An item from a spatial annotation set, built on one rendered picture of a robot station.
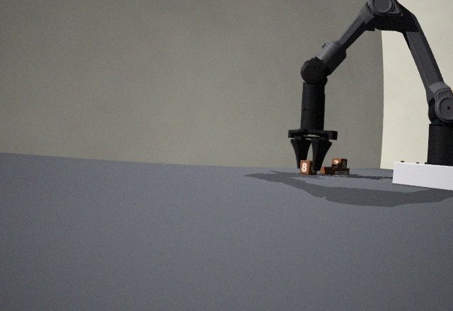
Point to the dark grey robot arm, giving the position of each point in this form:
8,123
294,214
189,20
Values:
389,15

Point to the orange-brown digit cube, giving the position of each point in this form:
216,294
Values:
339,163
306,168

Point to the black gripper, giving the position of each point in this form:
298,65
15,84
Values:
312,123

